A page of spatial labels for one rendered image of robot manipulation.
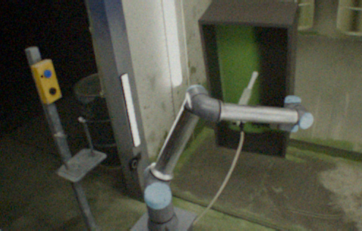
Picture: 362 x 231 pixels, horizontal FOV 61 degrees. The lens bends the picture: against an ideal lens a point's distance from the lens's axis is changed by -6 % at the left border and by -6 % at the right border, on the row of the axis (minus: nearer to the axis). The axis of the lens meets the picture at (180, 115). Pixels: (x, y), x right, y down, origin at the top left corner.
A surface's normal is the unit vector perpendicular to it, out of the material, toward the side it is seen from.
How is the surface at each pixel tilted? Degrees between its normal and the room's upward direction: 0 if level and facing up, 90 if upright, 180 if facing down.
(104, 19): 90
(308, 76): 57
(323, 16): 90
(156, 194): 5
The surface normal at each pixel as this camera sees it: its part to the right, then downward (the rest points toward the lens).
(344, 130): -0.46, -0.07
